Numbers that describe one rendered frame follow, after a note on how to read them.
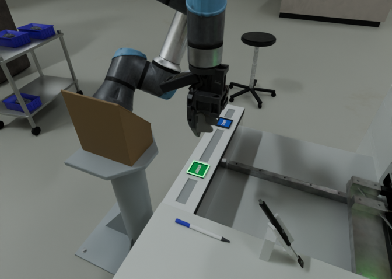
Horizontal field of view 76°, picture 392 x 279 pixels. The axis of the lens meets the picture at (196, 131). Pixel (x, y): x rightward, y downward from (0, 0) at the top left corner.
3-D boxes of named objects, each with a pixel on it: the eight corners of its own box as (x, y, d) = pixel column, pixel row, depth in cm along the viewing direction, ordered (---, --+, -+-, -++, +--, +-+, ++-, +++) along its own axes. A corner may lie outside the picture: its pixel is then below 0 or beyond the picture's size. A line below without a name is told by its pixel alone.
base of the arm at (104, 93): (81, 96, 90) (91, 71, 92) (109, 110, 104) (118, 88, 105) (113, 104, 84) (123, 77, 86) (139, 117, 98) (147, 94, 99)
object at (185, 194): (241, 133, 114) (244, 107, 105) (193, 242, 74) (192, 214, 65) (221, 128, 116) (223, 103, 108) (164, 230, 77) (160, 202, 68)
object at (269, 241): (287, 254, 56) (303, 220, 48) (284, 271, 54) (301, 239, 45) (259, 244, 58) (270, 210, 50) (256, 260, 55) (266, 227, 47)
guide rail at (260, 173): (374, 207, 83) (378, 202, 81) (375, 212, 82) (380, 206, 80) (228, 165, 98) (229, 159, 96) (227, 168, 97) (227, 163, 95)
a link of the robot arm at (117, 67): (105, 81, 99) (117, 50, 101) (138, 93, 103) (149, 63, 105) (104, 73, 88) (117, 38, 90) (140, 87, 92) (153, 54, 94)
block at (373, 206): (380, 208, 76) (384, 201, 74) (381, 217, 73) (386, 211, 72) (350, 199, 78) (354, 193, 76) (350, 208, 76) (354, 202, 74)
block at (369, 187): (376, 188, 82) (380, 182, 80) (377, 196, 79) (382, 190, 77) (349, 181, 84) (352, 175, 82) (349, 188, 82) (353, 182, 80)
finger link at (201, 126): (210, 147, 65) (212, 118, 60) (189, 142, 67) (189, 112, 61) (214, 140, 68) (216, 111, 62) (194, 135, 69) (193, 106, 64)
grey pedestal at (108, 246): (74, 255, 152) (14, 157, 102) (119, 199, 184) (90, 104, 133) (147, 292, 137) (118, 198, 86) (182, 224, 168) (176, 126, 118)
